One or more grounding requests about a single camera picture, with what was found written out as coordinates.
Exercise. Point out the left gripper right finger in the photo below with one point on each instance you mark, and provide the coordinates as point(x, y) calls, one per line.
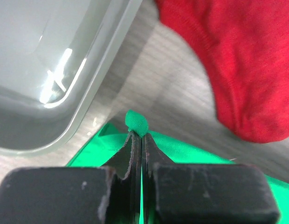
point(191, 193)

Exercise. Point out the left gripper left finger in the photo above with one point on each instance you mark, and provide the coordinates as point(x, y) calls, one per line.
point(108, 194)

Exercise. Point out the grey plastic tray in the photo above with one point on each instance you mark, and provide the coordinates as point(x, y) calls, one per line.
point(54, 55)

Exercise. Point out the red folded t shirt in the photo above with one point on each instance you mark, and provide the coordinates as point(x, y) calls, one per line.
point(244, 47)

